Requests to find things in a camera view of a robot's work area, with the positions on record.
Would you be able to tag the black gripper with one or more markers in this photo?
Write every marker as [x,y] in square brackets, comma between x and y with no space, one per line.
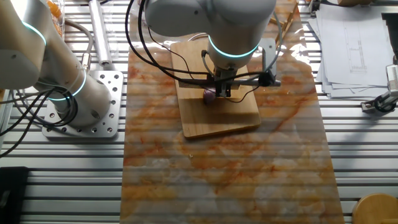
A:
[224,75]

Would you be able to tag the steel kitchen knife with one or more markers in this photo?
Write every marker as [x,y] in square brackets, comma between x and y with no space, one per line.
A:
[245,82]

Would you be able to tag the wooden stand round base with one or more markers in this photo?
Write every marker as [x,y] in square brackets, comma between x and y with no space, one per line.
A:
[376,208]

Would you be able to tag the marble pattern table mat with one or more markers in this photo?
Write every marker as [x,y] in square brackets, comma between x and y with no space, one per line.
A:
[217,174]

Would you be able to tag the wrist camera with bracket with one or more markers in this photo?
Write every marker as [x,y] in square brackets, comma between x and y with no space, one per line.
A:
[267,79]

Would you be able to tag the wooden peg rack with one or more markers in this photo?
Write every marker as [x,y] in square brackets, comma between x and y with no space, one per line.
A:
[287,21]

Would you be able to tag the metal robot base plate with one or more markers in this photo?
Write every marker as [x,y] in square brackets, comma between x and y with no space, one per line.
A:
[118,99]

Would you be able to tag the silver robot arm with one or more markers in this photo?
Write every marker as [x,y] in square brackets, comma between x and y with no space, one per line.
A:
[236,25]

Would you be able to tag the red onion wedge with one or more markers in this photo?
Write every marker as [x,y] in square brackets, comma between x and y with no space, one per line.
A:
[209,97]

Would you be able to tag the orange fruit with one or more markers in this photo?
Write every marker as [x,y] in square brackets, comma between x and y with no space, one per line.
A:
[54,9]
[58,28]

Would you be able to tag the silver depth camera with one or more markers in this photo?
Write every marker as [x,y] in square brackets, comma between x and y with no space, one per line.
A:
[314,7]
[392,77]

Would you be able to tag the white paper stack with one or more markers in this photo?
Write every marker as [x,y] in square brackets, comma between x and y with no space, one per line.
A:
[351,46]

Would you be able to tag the clear plastic fruit container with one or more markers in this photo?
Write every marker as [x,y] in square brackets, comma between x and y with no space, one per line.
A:
[63,17]

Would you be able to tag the black box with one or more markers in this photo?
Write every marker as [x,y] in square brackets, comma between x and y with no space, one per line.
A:
[14,196]

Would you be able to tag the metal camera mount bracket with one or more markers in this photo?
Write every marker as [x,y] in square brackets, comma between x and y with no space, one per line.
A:
[367,106]

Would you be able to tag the wooden cutting board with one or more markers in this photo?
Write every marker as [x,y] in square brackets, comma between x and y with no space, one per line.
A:
[217,121]

